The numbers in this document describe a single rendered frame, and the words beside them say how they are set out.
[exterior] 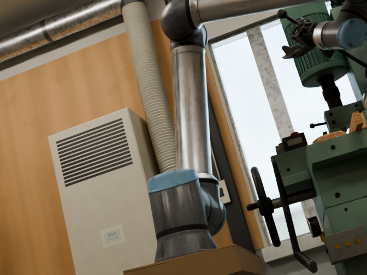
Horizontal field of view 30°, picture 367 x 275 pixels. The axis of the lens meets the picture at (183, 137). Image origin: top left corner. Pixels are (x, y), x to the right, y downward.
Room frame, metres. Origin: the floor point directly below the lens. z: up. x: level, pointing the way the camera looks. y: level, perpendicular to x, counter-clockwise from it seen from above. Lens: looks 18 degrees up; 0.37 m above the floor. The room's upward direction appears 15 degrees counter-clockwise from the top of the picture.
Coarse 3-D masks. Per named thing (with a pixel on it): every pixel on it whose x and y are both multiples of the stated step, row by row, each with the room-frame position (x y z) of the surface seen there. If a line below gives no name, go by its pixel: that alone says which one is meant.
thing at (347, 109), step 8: (352, 104) 2.28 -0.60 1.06; (360, 104) 2.28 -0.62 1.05; (328, 112) 2.29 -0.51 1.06; (336, 112) 2.29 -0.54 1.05; (344, 112) 2.29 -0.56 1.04; (352, 112) 2.28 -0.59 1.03; (360, 112) 2.28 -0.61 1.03; (328, 120) 2.29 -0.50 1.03; (336, 120) 2.29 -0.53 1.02; (344, 120) 2.29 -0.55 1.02; (328, 128) 2.32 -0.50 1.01; (336, 128) 2.30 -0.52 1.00; (344, 128) 2.31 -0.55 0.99
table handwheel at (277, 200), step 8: (256, 168) 2.28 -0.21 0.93; (256, 176) 2.24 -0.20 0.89; (256, 184) 2.22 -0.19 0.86; (264, 192) 2.22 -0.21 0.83; (296, 192) 2.34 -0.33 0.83; (304, 192) 2.32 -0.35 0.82; (312, 192) 2.32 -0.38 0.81; (264, 200) 2.21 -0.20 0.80; (272, 200) 2.34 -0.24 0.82; (280, 200) 2.33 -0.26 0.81; (288, 200) 2.33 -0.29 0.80; (296, 200) 2.33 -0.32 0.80; (304, 200) 2.34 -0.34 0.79; (264, 208) 2.22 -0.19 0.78; (272, 208) 2.33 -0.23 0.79; (264, 216) 2.23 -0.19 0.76; (272, 216) 2.23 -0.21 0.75; (272, 224) 2.24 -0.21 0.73; (272, 232) 2.26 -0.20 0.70; (272, 240) 2.30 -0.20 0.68
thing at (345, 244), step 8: (344, 232) 2.04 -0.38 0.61; (352, 232) 2.03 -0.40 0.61; (360, 232) 2.03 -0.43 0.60; (328, 240) 2.04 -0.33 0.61; (336, 240) 2.04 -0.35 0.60; (344, 240) 2.04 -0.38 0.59; (352, 240) 2.04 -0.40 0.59; (360, 240) 2.03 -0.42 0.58; (328, 248) 2.04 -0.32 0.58; (336, 248) 2.04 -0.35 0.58; (344, 248) 2.04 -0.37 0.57; (352, 248) 2.04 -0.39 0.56; (360, 248) 2.03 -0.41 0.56; (336, 256) 2.04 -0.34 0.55; (344, 256) 2.04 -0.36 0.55; (352, 256) 2.04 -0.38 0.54; (360, 256) 2.10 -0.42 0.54
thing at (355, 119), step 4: (356, 112) 1.96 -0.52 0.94; (352, 116) 1.98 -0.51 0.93; (356, 116) 1.96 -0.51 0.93; (360, 116) 1.96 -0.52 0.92; (352, 120) 2.01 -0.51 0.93; (356, 120) 1.96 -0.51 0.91; (360, 120) 1.96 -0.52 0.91; (352, 124) 2.03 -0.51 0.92; (356, 124) 1.96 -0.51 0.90; (360, 124) 1.97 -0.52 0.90; (352, 128) 2.06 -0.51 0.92; (356, 128) 2.00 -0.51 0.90; (360, 128) 2.01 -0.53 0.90; (348, 132) 2.17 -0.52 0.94
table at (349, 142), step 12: (360, 132) 2.02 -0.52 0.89; (312, 144) 2.04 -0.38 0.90; (324, 144) 2.03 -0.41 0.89; (336, 144) 2.03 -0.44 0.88; (348, 144) 2.03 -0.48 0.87; (360, 144) 2.02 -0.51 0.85; (312, 156) 2.04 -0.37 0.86; (324, 156) 2.03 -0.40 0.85; (336, 156) 2.03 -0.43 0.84; (348, 156) 2.07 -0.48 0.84; (360, 156) 2.12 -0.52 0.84; (312, 168) 2.10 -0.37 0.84; (288, 180) 2.25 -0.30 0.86; (300, 180) 2.25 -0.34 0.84; (288, 192) 2.37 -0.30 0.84
